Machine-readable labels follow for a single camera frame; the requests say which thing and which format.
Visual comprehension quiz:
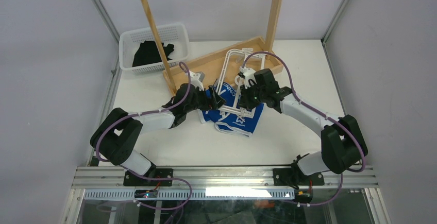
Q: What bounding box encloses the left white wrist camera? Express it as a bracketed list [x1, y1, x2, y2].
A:
[189, 71, 205, 91]

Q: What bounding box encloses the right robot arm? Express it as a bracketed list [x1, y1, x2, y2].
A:
[238, 67, 368, 188]

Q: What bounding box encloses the purple cable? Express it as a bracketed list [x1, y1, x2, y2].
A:
[240, 51, 367, 206]
[95, 61, 193, 224]

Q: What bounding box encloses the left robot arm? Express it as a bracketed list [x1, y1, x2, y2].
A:
[90, 83, 226, 186]

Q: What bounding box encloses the white perforated plastic basket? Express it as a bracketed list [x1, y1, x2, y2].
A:
[119, 23, 190, 74]

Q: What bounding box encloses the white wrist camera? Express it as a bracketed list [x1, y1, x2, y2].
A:
[236, 67, 256, 89]
[189, 71, 205, 91]

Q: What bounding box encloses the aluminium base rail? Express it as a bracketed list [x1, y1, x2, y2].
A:
[71, 165, 380, 203]

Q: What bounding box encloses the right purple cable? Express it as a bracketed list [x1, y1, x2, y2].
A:
[240, 51, 367, 206]

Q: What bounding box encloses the wooden hanger stand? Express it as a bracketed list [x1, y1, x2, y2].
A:
[140, 0, 282, 96]

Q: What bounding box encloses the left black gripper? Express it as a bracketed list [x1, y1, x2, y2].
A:
[184, 85, 225, 113]

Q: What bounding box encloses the black garment in basket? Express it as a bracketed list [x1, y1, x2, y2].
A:
[132, 41, 162, 67]

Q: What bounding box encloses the white plastic clip hanger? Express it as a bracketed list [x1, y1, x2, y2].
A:
[214, 47, 256, 118]

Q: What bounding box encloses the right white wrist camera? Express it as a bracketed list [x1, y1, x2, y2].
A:
[236, 67, 256, 89]

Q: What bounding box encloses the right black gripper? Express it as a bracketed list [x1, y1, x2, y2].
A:
[238, 81, 266, 111]

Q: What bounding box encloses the blue boxer underwear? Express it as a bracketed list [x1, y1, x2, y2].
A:
[197, 82, 264, 137]

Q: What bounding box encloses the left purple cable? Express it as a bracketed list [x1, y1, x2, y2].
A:
[95, 61, 193, 224]

